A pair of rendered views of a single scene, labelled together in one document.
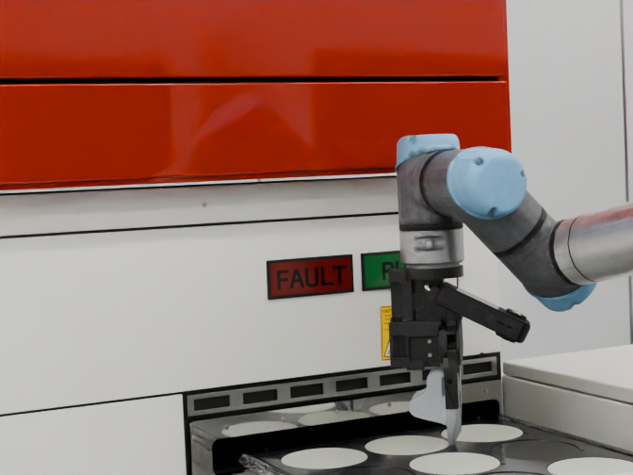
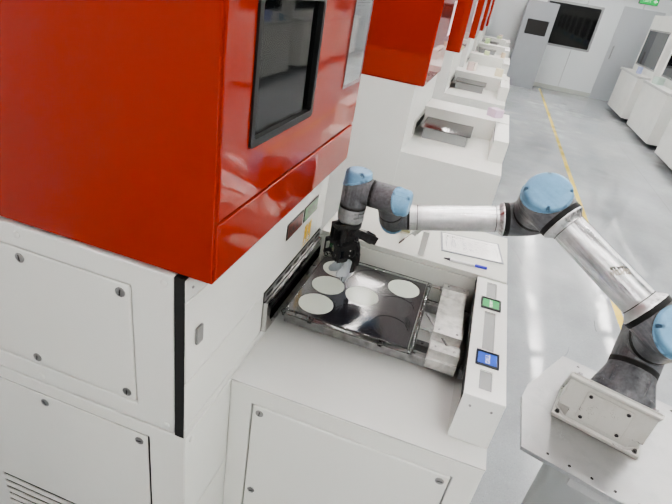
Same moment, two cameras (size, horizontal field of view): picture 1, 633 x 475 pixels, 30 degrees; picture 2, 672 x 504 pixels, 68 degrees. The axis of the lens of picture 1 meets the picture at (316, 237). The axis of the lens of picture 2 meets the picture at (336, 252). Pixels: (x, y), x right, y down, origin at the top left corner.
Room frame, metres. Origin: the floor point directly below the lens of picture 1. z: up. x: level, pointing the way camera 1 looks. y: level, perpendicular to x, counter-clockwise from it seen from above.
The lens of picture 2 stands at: (0.61, 0.89, 1.71)
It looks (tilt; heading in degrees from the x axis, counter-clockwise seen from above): 29 degrees down; 308
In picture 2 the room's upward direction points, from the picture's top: 10 degrees clockwise
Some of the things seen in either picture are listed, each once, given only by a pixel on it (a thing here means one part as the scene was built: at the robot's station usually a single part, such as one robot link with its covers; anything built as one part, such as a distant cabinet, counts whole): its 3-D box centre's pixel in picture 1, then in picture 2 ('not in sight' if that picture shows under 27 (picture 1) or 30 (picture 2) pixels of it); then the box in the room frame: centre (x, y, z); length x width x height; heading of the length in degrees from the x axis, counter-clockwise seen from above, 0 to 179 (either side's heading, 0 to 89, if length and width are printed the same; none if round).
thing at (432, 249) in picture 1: (431, 249); (351, 214); (1.38, -0.13, 1.13); 0.08 x 0.08 x 0.05
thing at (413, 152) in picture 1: (430, 182); (357, 188); (1.38, -0.14, 1.21); 0.09 x 0.08 x 0.11; 23
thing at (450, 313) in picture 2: not in sight; (447, 328); (1.06, -0.27, 0.87); 0.36 x 0.08 x 0.03; 116
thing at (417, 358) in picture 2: not in sight; (367, 341); (1.19, -0.06, 0.84); 0.50 x 0.02 x 0.03; 26
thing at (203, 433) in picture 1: (354, 435); (294, 279); (1.48, -0.04, 0.89); 0.44 x 0.02 x 0.10; 116
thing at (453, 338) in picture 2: not in sight; (446, 335); (1.03, -0.20, 0.89); 0.08 x 0.03 x 0.03; 26
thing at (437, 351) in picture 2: not in sight; (443, 353); (1.00, -0.13, 0.89); 0.08 x 0.03 x 0.03; 26
